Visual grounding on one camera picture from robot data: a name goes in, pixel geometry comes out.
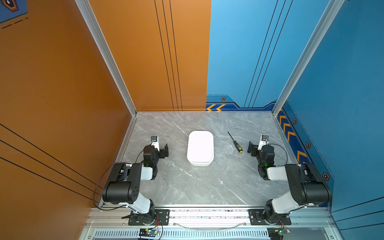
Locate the aluminium front rail frame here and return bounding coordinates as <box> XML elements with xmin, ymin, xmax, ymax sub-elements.
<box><xmin>80</xmin><ymin>205</ymin><xmax>343</xmax><ymax>240</ymax></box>

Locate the left green circuit board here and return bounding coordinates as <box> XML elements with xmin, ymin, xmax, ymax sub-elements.
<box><xmin>139</xmin><ymin>228</ymin><xmax>160</xmax><ymax>240</ymax></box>

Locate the green circuit board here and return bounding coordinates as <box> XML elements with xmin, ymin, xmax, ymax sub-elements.
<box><xmin>139</xmin><ymin>228</ymin><xmax>160</xmax><ymax>240</ymax></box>
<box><xmin>268</xmin><ymin>228</ymin><xmax>291</xmax><ymax>240</ymax></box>

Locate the aluminium corner post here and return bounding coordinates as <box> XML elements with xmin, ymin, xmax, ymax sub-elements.
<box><xmin>272</xmin><ymin>0</ymin><xmax>345</xmax><ymax>117</ymax></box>
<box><xmin>75</xmin><ymin>0</ymin><xmax>137</xmax><ymax>117</ymax></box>

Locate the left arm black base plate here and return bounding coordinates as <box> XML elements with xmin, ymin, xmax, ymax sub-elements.
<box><xmin>128</xmin><ymin>209</ymin><xmax>170</xmax><ymax>226</ymax></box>

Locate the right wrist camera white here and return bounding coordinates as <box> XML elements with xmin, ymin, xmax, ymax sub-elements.
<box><xmin>258</xmin><ymin>135</ymin><xmax>269</xmax><ymax>151</ymax></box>

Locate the right green circuit board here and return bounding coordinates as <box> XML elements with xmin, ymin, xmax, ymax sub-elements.
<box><xmin>268</xmin><ymin>228</ymin><xmax>291</xmax><ymax>240</ymax></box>

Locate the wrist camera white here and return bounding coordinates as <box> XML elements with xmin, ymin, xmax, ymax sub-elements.
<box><xmin>258</xmin><ymin>135</ymin><xmax>269</xmax><ymax>151</ymax></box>
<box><xmin>151</xmin><ymin>136</ymin><xmax>160</xmax><ymax>151</ymax></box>

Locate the right aluminium corner post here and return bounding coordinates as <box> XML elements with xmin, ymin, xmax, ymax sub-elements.
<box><xmin>272</xmin><ymin>0</ymin><xmax>345</xmax><ymax>117</ymax></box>

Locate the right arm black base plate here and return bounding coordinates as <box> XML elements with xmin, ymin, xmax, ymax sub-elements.
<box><xmin>248</xmin><ymin>209</ymin><xmax>292</xmax><ymax>226</ymax></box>

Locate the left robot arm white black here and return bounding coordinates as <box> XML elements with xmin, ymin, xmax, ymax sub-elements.
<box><xmin>102</xmin><ymin>145</ymin><xmax>169</xmax><ymax>225</ymax></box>

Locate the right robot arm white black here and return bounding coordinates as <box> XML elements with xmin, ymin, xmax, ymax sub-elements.
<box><xmin>247</xmin><ymin>141</ymin><xmax>332</xmax><ymax>225</ymax></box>

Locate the left aluminium corner post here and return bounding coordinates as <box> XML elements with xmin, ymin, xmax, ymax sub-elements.
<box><xmin>75</xmin><ymin>0</ymin><xmax>137</xmax><ymax>117</ymax></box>

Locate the black yellow screwdriver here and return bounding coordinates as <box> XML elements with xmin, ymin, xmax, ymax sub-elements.
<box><xmin>228</xmin><ymin>132</ymin><xmax>243</xmax><ymax>153</ymax></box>

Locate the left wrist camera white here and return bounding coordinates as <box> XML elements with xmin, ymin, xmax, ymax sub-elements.
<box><xmin>151</xmin><ymin>136</ymin><xmax>160</xmax><ymax>151</ymax></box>

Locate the white plastic bin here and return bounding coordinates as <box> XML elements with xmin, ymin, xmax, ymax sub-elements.
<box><xmin>187</xmin><ymin>131</ymin><xmax>214</xmax><ymax>167</ymax></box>

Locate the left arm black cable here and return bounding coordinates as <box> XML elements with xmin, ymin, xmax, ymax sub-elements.
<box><xmin>92</xmin><ymin>163</ymin><xmax>133</xmax><ymax>211</ymax></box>

